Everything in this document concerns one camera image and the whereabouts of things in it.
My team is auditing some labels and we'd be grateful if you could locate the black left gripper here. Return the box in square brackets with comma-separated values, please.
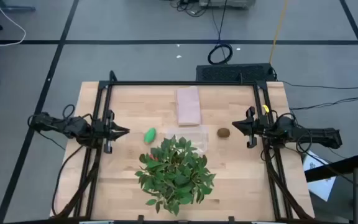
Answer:
[91, 109, 131, 154]

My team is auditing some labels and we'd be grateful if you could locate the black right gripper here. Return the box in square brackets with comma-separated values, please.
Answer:
[232, 106, 267, 149]

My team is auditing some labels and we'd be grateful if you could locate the brown toy kiwi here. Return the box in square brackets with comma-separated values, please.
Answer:
[216, 128, 231, 139]

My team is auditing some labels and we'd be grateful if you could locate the green toy fruit orange face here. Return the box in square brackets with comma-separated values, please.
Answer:
[144, 127, 157, 144]

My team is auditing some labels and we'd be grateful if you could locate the clear plastic container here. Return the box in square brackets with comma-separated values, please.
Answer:
[166, 124, 210, 156]

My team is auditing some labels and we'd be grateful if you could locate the black mesh computer case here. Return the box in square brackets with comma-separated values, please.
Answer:
[195, 63, 275, 83]

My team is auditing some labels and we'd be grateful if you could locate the pink folded cloth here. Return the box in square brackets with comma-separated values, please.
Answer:
[175, 86, 202, 127]

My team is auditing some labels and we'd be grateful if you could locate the green leafy plant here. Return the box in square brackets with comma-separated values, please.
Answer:
[134, 134, 216, 217]

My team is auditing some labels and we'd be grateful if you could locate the white paper sheet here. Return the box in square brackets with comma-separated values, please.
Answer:
[303, 151, 337, 202]

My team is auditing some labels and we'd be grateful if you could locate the grey equipment box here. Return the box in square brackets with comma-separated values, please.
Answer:
[198, 0, 256, 9]

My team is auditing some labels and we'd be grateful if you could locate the grey furniture base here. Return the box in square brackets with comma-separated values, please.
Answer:
[0, 0, 37, 14]

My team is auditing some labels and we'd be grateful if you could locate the black metal table frame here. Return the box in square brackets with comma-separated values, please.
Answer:
[73, 70, 295, 224]

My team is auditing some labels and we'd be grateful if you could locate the black coiled hanging cable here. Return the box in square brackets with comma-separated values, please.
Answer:
[207, 0, 234, 65]

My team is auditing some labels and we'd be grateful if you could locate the black floor cable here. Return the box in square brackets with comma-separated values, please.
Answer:
[278, 80, 358, 91]
[289, 96, 358, 111]

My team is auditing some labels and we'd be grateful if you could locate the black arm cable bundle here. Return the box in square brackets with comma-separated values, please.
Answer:
[260, 145, 315, 222]
[51, 144, 103, 219]

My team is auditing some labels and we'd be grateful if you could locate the yellow hanging cable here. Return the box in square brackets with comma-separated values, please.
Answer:
[268, 0, 290, 65]

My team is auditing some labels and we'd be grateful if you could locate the white floor cable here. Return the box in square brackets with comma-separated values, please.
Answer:
[0, 0, 27, 48]

